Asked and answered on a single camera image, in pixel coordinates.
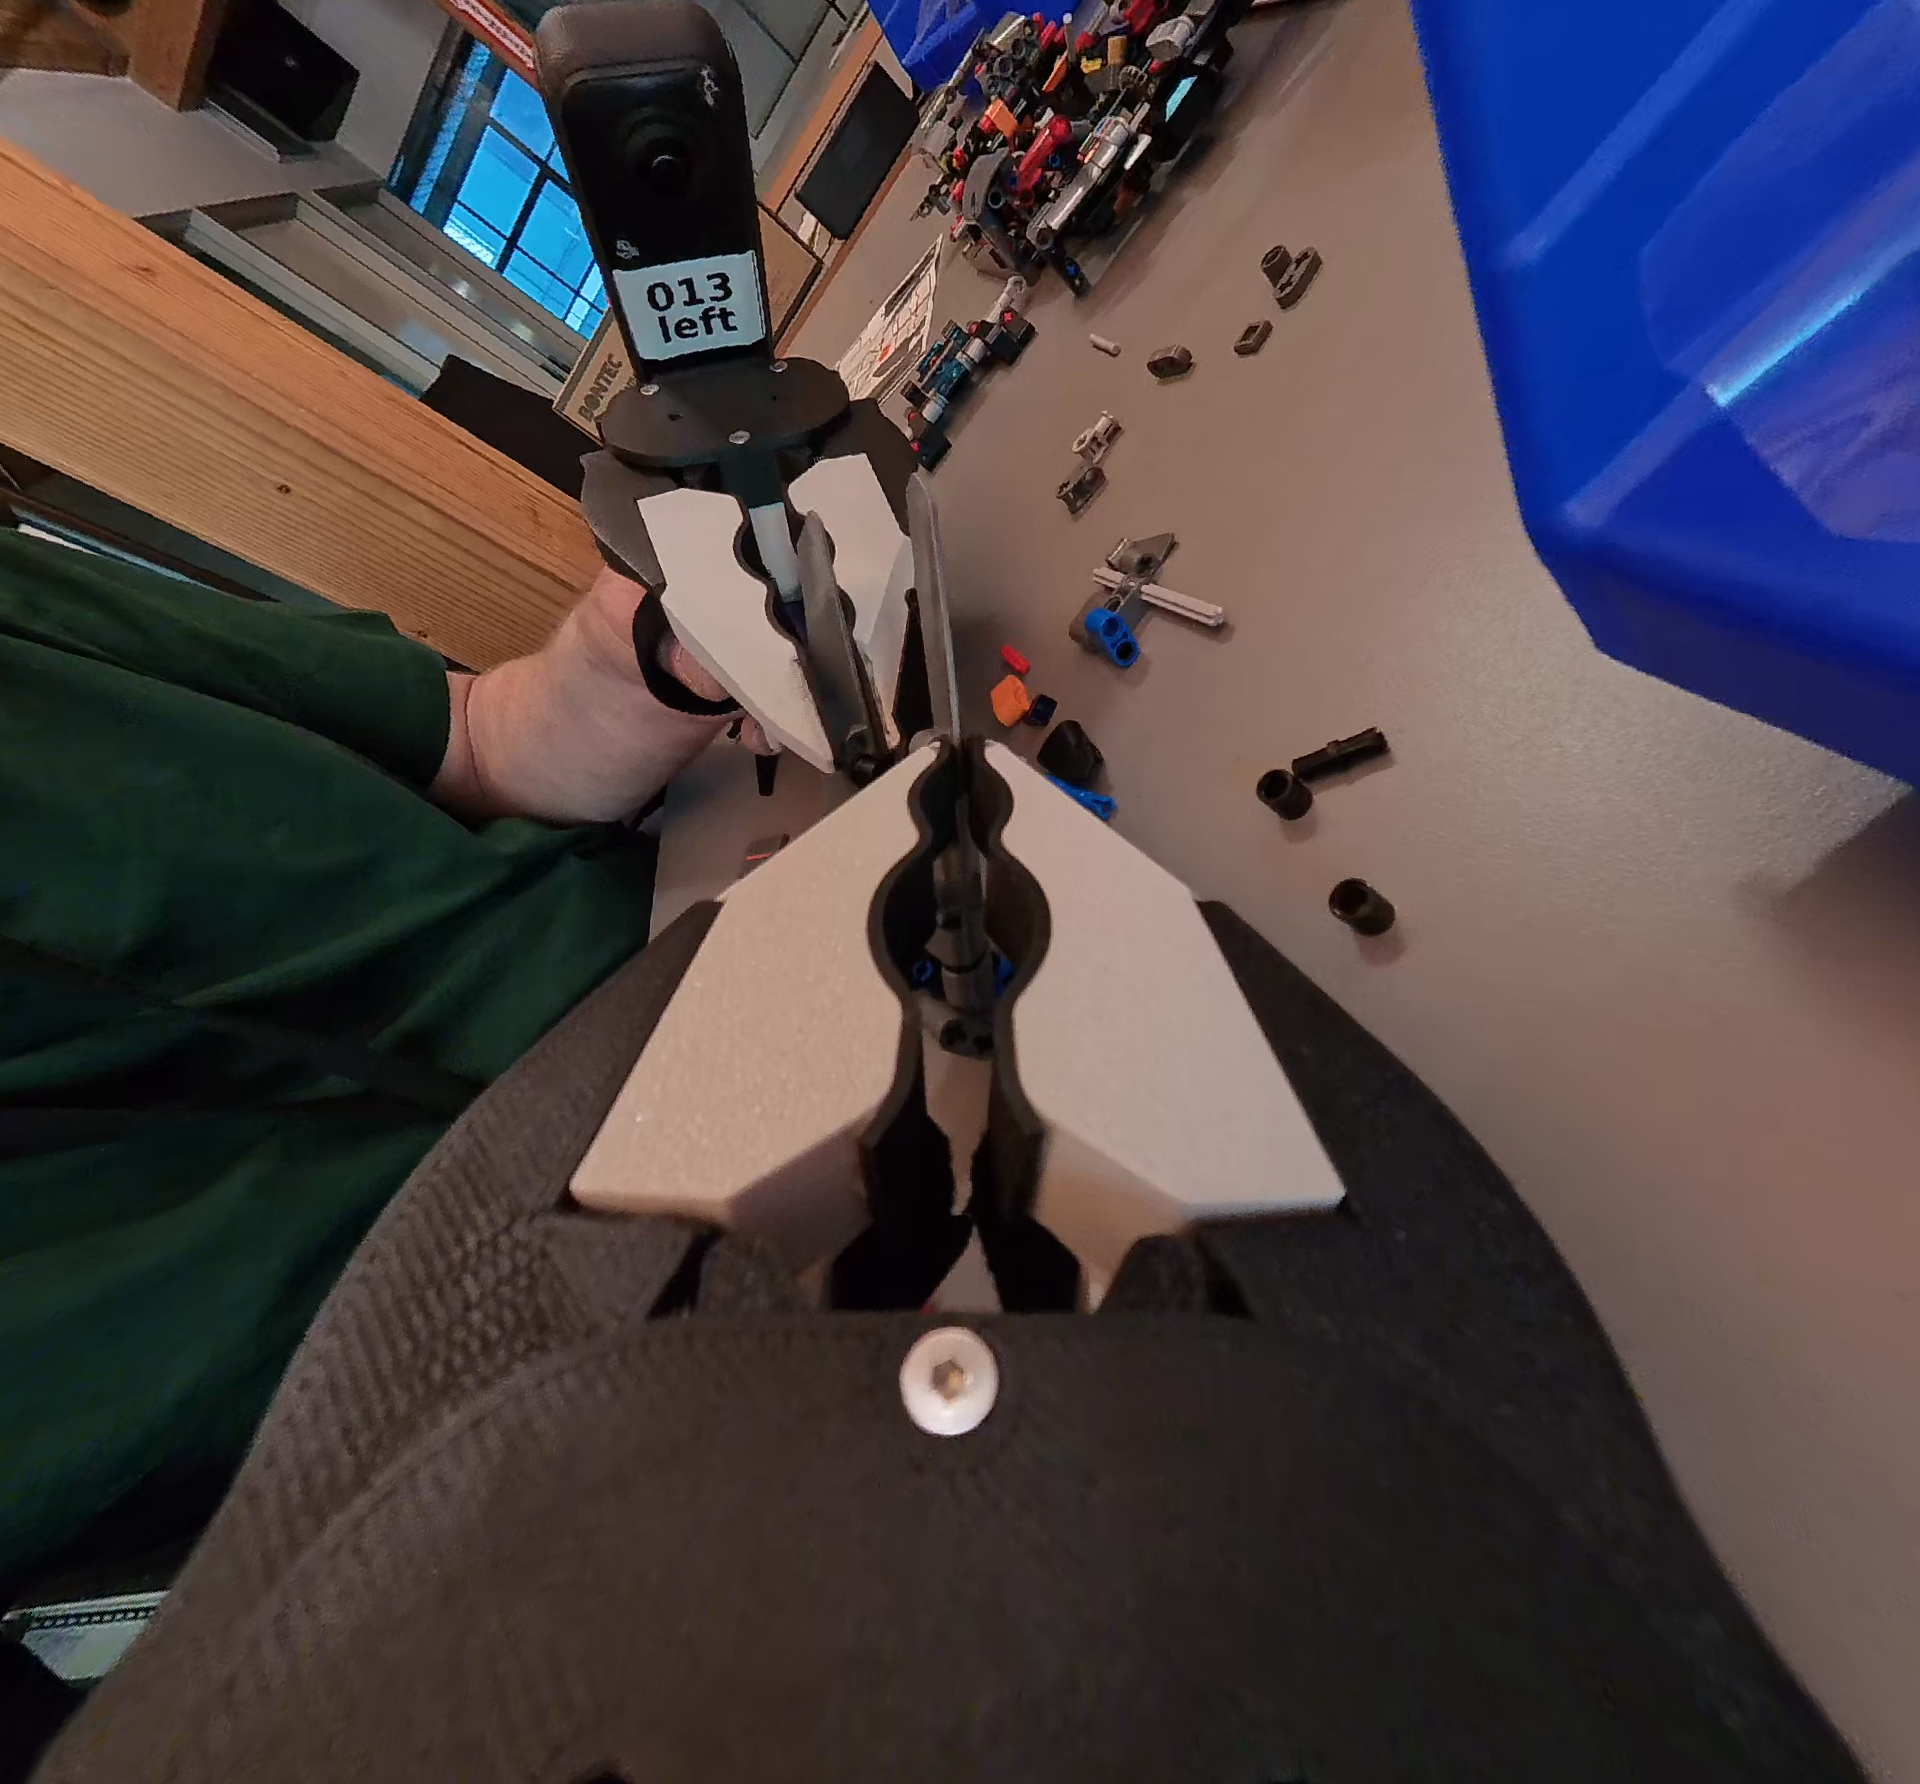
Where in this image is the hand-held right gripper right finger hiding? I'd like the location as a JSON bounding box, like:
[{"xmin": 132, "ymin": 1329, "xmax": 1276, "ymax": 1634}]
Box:
[{"xmin": 963, "ymin": 738, "xmax": 1347, "ymax": 1313}]

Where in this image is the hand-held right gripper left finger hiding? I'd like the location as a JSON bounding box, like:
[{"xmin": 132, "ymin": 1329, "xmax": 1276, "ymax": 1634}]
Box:
[{"xmin": 568, "ymin": 740, "xmax": 969, "ymax": 1313}]

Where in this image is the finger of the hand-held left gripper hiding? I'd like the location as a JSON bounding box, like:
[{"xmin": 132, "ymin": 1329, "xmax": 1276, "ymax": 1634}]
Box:
[
  {"xmin": 784, "ymin": 453, "xmax": 918, "ymax": 708},
  {"xmin": 636, "ymin": 482, "xmax": 844, "ymax": 773}
]

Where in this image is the grey lego wing assembly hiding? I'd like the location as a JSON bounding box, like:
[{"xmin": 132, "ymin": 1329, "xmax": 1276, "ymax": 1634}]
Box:
[{"xmin": 791, "ymin": 471, "xmax": 1031, "ymax": 1062}]

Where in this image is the flame print lego assembly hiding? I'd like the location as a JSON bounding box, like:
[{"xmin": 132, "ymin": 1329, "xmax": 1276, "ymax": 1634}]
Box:
[{"xmin": 899, "ymin": 277, "xmax": 1038, "ymax": 471}]

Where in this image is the grey lego axle blue assembly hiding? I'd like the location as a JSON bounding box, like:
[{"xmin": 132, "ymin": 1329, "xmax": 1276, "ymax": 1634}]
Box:
[{"xmin": 1068, "ymin": 533, "xmax": 1226, "ymax": 673}]

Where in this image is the lego car chassis model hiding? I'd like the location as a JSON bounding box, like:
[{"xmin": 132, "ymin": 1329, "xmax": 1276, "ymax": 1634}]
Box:
[{"xmin": 905, "ymin": 0, "xmax": 1321, "ymax": 306}]

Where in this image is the person's left hand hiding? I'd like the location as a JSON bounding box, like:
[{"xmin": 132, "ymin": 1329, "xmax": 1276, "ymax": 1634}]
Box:
[{"xmin": 433, "ymin": 568, "xmax": 784, "ymax": 829}]

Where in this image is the black box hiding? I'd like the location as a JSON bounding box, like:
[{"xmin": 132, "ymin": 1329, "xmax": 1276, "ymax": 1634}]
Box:
[{"xmin": 794, "ymin": 58, "xmax": 921, "ymax": 239}]

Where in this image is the printed paper sheet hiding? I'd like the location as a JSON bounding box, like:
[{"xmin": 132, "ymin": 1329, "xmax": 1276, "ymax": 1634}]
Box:
[{"xmin": 834, "ymin": 239, "xmax": 946, "ymax": 409}]

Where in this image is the cardboard box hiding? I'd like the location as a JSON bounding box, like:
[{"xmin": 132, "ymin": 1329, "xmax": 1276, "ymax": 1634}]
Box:
[{"xmin": 558, "ymin": 315, "xmax": 636, "ymax": 428}]

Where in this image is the wooden post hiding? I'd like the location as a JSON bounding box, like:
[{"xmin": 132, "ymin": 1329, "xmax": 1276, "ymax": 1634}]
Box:
[{"xmin": 0, "ymin": 141, "xmax": 603, "ymax": 673}]

